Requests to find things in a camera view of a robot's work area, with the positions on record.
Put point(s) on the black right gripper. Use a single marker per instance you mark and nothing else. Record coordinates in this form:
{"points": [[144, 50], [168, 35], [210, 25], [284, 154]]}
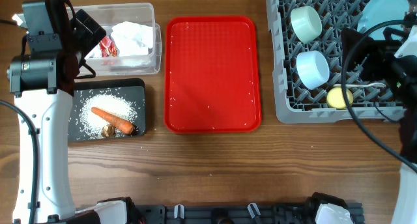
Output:
{"points": [[353, 46]]}

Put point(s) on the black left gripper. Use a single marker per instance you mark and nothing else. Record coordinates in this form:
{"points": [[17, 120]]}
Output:
{"points": [[89, 41]]}

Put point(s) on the white plastic spoon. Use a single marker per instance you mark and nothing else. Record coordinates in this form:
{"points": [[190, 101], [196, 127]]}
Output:
{"points": [[375, 84]]}

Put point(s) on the red snack wrapper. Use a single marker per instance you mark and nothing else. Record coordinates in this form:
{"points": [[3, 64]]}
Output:
{"points": [[107, 47]]}

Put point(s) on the light blue plate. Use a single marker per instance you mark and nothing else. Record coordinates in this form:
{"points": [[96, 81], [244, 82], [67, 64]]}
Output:
{"points": [[378, 11]]}

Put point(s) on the brown food scrap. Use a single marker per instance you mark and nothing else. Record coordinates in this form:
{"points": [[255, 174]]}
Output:
{"points": [[108, 131]]}

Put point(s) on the white paper napkin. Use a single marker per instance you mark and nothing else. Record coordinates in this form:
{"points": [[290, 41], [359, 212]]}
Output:
{"points": [[131, 39]]}

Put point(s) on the clear plastic bin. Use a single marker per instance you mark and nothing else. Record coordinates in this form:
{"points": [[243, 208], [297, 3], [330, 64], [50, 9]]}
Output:
{"points": [[109, 15]]}

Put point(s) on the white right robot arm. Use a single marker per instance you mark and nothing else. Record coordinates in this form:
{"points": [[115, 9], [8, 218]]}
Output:
{"points": [[404, 91]]}

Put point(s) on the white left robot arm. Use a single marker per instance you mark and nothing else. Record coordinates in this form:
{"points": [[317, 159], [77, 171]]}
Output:
{"points": [[42, 80]]}

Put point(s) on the orange carrot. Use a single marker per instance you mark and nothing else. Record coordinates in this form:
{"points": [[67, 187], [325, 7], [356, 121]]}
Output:
{"points": [[122, 125]]}

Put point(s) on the mint green bowl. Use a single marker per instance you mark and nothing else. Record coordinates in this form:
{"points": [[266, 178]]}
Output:
{"points": [[306, 23]]}

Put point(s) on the light blue bowl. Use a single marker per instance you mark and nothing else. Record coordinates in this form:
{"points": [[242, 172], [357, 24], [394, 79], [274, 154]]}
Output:
{"points": [[312, 68]]}

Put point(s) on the yellow cup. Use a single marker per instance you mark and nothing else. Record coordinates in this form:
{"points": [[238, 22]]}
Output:
{"points": [[335, 98]]}

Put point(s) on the black tray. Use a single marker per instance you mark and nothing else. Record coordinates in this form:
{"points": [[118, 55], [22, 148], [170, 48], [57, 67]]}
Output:
{"points": [[132, 89]]}

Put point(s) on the white rice pile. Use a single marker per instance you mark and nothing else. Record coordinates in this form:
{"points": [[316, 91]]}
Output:
{"points": [[91, 124]]}

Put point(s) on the grey dishwasher rack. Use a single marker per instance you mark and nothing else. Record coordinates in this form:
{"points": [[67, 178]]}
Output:
{"points": [[294, 102]]}

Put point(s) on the red serving tray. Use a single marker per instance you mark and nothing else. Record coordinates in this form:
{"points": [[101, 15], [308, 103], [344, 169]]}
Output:
{"points": [[211, 75]]}

